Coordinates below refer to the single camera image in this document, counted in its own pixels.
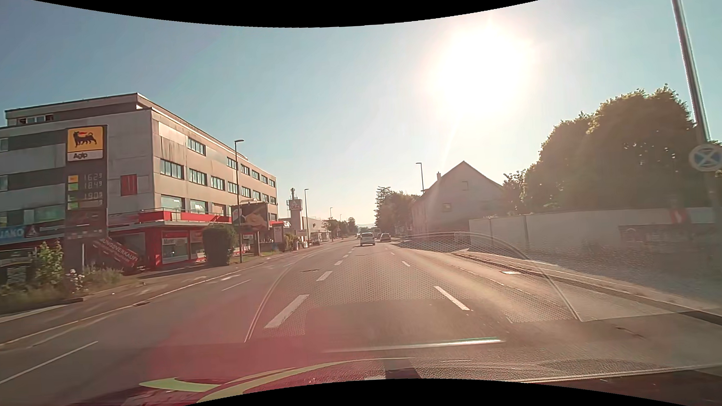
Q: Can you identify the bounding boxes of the grass verge with shrubs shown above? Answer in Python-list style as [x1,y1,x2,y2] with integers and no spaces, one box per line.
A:
[0,237,127,318]

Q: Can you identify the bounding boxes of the grey multi-storey commercial building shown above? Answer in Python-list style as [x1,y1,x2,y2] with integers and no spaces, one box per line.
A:
[0,86,282,286]

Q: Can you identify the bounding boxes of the distant trees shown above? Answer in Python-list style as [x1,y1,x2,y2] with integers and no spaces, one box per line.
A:
[373,184,422,236]

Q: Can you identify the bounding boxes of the road markings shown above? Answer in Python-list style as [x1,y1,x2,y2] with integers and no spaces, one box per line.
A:
[0,232,568,396]

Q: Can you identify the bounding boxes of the pavement by grass verge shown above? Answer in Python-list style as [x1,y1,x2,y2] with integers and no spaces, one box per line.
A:
[0,251,281,331]

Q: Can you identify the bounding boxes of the trimmed dark green bush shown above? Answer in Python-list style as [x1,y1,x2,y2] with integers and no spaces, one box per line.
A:
[201,223,240,268]

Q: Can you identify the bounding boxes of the tall sign tower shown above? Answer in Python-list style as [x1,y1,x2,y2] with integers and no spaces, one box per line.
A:
[286,188,306,250]

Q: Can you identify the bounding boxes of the billboard on posts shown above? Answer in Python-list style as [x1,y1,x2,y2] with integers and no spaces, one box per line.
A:
[231,201,273,258]

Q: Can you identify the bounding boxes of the tall street lamp post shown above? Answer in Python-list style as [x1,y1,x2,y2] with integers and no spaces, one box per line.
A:
[232,139,251,264]

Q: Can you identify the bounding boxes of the paved pavement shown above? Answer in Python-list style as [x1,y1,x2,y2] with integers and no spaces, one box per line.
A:
[400,224,722,348]

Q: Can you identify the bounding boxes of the tall fuel price sign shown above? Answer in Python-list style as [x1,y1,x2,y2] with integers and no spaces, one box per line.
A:
[57,124,115,271]

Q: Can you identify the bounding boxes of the car's own bonnet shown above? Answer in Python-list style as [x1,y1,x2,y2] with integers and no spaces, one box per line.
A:
[0,340,722,406]

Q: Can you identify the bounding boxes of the gabled beige house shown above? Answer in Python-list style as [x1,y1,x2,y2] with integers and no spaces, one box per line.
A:
[408,158,507,236]

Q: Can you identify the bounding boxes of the grey asphalt road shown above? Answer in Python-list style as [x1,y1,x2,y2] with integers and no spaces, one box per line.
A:
[0,219,722,406]

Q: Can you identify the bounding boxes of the lamp post with round sign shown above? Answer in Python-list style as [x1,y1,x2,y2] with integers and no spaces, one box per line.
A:
[665,0,722,280]

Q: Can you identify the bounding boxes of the low distant buildings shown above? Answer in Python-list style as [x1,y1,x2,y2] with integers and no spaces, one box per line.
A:
[303,216,333,244]

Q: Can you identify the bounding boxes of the long pale wall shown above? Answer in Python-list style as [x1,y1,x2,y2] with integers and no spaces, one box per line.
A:
[468,203,722,269]

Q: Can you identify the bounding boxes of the large dark green trees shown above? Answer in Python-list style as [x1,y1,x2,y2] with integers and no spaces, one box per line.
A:
[496,83,722,218]

